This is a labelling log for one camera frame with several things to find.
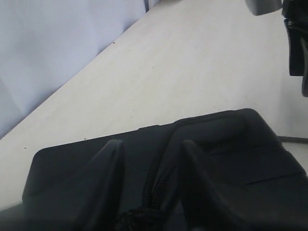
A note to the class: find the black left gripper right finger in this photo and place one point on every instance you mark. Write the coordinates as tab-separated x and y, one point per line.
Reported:
213	202

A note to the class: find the white backdrop curtain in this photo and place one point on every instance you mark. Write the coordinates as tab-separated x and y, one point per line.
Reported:
44	43

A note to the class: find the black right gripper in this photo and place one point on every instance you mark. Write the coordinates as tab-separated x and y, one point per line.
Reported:
295	13

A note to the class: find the black plastic carrying case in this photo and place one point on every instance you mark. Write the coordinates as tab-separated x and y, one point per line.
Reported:
240	143

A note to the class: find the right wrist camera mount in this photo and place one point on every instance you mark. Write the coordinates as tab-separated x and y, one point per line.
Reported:
261	7

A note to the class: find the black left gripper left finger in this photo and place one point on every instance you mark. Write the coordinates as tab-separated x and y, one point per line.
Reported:
70	192

